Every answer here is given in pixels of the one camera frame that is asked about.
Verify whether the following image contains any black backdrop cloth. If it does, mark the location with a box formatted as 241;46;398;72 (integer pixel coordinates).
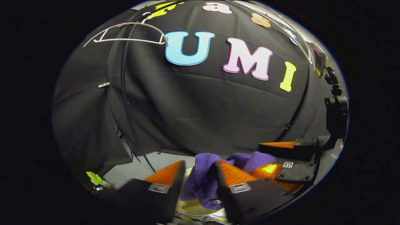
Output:
52;0;332;175

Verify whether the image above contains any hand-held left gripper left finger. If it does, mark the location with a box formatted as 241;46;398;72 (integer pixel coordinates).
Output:
93;160;186;224

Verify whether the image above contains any purple corduroy jacket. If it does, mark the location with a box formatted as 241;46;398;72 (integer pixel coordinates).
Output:
181;152;278;210

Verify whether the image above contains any neon green item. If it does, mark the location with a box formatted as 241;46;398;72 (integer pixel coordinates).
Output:
86;171;105;185

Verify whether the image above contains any white clothes hanger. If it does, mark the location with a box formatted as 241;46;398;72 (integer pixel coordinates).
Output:
83;22;170;48

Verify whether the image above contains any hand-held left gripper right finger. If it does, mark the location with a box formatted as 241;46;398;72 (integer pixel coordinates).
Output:
212;160;290;225

